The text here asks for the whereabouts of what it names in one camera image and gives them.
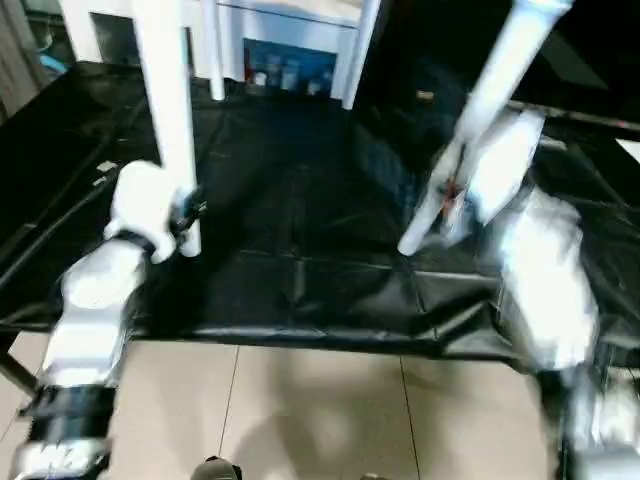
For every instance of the grey robot waist part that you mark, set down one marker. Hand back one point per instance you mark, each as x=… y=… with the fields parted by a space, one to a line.
x=217 y=469

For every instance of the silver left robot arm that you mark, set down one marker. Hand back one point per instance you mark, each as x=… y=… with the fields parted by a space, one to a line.
x=90 y=300

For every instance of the grey metal rod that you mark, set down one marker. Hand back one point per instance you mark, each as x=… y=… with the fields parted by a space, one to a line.
x=590 y=117

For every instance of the pale blue small box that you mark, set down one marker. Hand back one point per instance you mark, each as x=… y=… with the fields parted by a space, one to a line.
x=52 y=62

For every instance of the black folding table frame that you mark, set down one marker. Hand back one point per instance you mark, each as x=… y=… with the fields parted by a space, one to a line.
x=17 y=370

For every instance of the black backdrop cloth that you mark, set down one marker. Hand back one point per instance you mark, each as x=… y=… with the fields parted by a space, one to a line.
x=600 y=50

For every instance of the grey curtain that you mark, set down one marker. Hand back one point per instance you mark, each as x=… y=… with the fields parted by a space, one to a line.
x=20 y=55

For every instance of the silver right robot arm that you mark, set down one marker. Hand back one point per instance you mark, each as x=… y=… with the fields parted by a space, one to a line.
x=545 y=280

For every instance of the small gold tag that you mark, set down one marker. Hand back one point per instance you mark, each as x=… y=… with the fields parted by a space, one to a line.
x=425 y=95

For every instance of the white flat panel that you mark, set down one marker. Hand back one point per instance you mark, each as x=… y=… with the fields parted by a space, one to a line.
x=629 y=151

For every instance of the white glass-door cabinet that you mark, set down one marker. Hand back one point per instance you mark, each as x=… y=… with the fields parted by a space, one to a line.
x=80 y=30

